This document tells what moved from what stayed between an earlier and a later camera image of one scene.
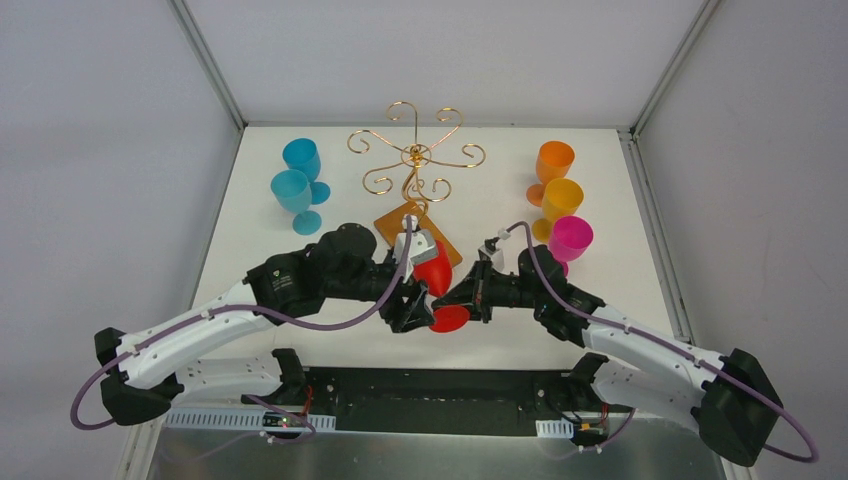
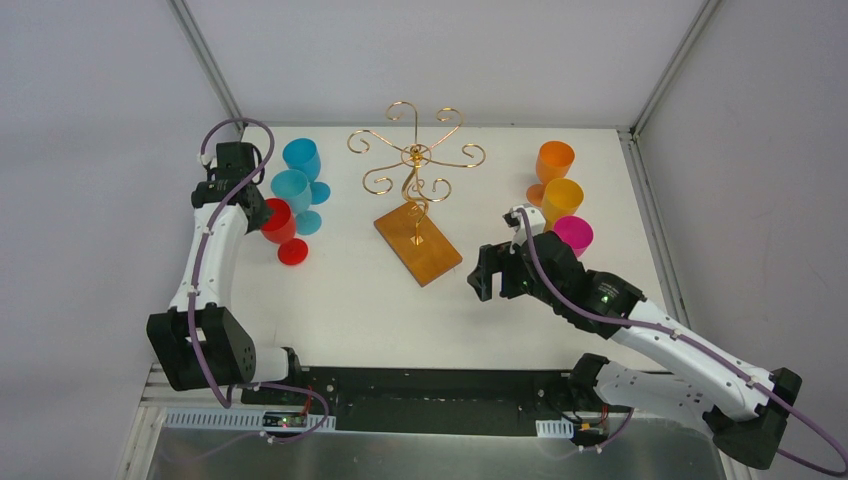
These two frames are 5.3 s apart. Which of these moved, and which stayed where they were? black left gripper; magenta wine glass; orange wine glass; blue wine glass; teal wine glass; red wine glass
Moved: black left gripper; red wine glass
Stayed: blue wine glass; magenta wine glass; orange wine glass; teal wine glass
